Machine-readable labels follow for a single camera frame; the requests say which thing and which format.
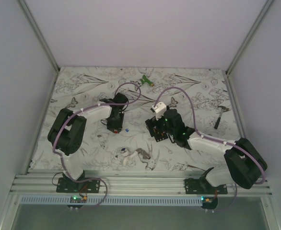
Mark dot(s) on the grey metal bracket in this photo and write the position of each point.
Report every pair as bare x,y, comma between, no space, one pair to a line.
143,155

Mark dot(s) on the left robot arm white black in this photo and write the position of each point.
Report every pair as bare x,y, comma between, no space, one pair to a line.
66,133

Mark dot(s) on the perforated grey cable duct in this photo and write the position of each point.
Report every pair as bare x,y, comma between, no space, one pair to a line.
114,200

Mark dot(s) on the right small circuit board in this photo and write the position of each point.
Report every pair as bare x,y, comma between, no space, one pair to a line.
208,200

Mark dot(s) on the clear plastic fuse box cover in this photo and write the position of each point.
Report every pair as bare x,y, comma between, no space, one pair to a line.
129,116

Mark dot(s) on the black fuse box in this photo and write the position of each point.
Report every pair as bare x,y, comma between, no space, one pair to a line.
156,128

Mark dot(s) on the white pipe fitting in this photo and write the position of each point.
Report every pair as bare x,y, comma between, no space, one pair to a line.
126,156

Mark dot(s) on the left small circuit board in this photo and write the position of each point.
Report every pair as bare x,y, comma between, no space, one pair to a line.
78,199

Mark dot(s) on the small grey hammer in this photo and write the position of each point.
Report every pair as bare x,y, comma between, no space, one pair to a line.
223,110

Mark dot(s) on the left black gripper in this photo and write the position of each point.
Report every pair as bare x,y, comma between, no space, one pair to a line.
111,127

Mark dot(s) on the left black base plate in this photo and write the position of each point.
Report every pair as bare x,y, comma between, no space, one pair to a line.
66,185

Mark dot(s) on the right aluminium corner post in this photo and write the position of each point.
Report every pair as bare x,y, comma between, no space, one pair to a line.
251,33

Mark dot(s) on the floral printed table mat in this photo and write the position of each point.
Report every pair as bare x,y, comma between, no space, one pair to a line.
194,93

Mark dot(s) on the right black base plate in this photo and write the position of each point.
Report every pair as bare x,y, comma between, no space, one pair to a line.
200,187

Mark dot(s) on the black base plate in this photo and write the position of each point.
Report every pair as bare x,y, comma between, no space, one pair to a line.
66,185
200,187

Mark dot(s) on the left aluminium corner post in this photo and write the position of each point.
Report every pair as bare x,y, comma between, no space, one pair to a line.
33,24

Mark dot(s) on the aluminium rail frame front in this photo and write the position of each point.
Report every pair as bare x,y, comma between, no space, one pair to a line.
118,183

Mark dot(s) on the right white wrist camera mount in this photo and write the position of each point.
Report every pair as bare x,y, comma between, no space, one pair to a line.
159,110

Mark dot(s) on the small circuit board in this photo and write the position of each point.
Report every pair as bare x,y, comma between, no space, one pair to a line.
78,199
208,200

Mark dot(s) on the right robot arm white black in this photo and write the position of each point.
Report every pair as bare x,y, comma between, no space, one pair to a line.
244,165

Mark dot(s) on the green spray nozzle toy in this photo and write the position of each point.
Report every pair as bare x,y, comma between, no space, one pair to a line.
144,80

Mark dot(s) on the aluminium corner post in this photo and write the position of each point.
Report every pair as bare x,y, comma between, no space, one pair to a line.
251,33
33,24

